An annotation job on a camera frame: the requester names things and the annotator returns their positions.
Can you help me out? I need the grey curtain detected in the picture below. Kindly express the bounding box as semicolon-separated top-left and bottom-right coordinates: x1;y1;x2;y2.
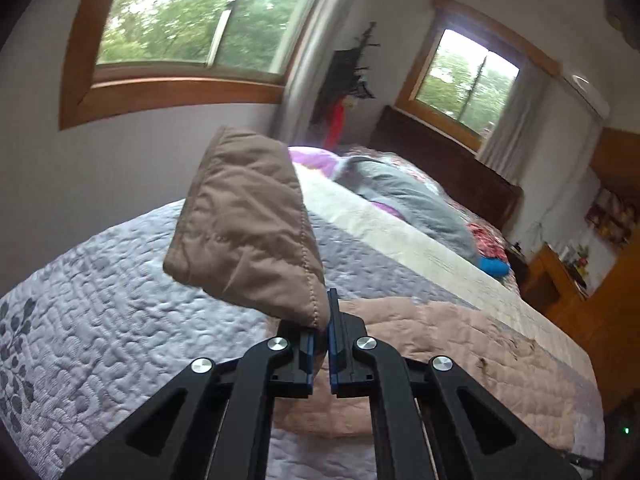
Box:
275;0;381;146

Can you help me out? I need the grey quilted bedspread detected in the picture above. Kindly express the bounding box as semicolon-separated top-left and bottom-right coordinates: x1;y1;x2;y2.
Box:
0;157;608;480

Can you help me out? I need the small wooden framed window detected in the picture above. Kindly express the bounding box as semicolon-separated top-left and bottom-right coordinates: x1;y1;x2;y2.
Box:
395;0;561;153

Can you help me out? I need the grey pillow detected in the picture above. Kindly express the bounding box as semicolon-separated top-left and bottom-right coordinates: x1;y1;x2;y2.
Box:
332;155;479;262

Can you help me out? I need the wooden desk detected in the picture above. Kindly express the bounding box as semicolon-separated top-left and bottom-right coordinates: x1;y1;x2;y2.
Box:
520;242;589;319

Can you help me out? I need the blue cloth item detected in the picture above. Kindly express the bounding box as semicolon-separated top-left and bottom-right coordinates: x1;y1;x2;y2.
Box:
477;257;510;281

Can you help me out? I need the dark wooden headboard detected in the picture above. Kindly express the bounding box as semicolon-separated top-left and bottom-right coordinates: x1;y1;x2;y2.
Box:
369;105;524;234

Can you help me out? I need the wooden wardrobe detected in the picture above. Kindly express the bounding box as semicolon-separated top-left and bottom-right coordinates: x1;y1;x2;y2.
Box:
545;127;640;412

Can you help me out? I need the large wooden framed window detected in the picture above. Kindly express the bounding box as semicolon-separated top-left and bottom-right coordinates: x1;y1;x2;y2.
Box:
59;0;351;131

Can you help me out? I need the wall shelf with trinkets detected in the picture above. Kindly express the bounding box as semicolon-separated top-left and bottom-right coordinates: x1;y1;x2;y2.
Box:
584;187;634;244

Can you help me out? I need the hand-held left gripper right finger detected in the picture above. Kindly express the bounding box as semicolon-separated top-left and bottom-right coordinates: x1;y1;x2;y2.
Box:
327;287;584;480

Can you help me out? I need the white curtain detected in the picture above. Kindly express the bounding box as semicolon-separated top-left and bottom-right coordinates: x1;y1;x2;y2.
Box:
477;60;547;182

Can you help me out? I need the red floral bedding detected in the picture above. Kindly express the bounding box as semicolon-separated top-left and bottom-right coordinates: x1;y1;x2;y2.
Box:
345;144;522;292

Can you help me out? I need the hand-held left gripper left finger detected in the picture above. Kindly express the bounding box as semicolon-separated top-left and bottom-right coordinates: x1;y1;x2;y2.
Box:
60;321;317;480

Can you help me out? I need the beige quilted jacket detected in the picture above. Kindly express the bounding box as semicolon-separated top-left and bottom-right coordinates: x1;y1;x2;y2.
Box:
163;126;598;453

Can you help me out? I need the purple blanket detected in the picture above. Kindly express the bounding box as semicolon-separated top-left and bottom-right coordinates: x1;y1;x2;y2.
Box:
289;146;402;217

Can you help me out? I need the white air conditioner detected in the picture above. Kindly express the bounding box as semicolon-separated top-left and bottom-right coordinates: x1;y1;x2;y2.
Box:
562;72;612;119

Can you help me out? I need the black coat rack with clothes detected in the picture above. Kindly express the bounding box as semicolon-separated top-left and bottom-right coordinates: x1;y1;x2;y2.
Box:
310;22;377;147

